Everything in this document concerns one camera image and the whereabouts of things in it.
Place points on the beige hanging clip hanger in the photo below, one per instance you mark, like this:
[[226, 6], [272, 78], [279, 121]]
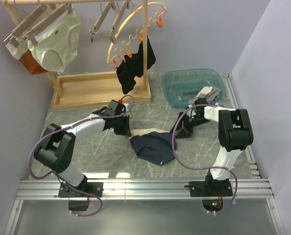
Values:
[[104, 11]]

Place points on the beige clip hanger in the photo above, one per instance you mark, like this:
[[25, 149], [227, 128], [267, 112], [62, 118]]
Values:
[[104, 11], [127, 105]]

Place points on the beige hanger holding underwear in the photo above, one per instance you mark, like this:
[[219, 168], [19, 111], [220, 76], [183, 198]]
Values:
[[44, 23]]

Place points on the navy underwear cream waistband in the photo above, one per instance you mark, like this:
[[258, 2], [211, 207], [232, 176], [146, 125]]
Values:
[[152, 145]]

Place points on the grey and pink underwear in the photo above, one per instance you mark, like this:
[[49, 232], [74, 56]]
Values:
[[209, 93]]

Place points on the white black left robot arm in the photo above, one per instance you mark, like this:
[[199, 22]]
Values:
[[55, 149]]

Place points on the wooden rack top bar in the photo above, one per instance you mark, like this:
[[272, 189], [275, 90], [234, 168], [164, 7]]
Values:
[[36, 2]]

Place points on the teal plastic basin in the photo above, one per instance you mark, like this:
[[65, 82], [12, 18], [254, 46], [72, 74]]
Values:
[[181, 86]]

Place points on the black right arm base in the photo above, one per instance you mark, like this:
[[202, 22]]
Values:
[[214, 189]]

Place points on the orange cream hanging underwear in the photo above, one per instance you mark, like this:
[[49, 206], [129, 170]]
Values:
[[24, 56]]

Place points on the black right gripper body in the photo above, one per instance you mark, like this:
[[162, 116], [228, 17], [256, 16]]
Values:
[[189, 123]]

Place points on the beige hanger far left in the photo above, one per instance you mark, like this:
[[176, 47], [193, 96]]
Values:
[[25, 24]]

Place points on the aluminium mounting rail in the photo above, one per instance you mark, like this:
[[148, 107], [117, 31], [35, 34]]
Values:
[[140, 189]]

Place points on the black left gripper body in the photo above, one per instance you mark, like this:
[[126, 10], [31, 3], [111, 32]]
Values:
[[121, 126]]

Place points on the wooden rack right post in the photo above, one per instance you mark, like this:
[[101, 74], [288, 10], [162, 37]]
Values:
[[145, 35]]

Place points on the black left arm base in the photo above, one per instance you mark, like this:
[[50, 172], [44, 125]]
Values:
[[92, 188]]

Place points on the yellow curved clip hanger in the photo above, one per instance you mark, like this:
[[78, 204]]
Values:
[[125, 49]]

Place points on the cream white hanging underwear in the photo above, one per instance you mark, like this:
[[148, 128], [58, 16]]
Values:
[[57, 45]]

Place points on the wooden rack base tray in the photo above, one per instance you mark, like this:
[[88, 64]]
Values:
[[87, 90]]

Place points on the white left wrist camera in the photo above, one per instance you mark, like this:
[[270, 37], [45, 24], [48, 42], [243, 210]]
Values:
[[116, 105]]

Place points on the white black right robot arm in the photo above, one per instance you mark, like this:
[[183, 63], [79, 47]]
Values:
[[234, 135]]

